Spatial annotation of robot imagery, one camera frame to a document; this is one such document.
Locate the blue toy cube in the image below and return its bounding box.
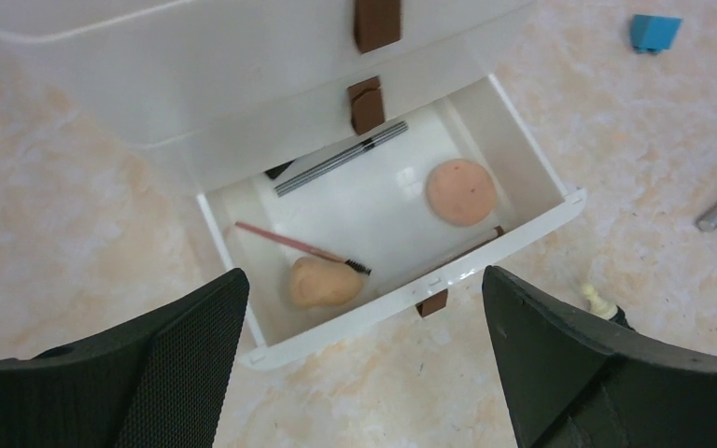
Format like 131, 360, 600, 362
629, 14, 682, 54

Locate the thin brown brush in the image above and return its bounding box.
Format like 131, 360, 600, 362
235, 221, 372, 276

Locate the tan makeup sponge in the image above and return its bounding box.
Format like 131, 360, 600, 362
288, 257, 364, 308

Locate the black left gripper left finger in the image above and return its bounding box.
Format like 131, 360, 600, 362
0, 269, 249, 447

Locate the black makeup brush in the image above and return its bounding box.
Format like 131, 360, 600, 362
264, 160, 294, 180

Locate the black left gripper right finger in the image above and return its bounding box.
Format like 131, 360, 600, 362
482, 266, 717, 447

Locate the white drawer organizer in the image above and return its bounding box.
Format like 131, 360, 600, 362
0, 1, 586, 371

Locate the round peach makeup puff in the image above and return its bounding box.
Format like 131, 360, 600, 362
425, 159, 498, 227

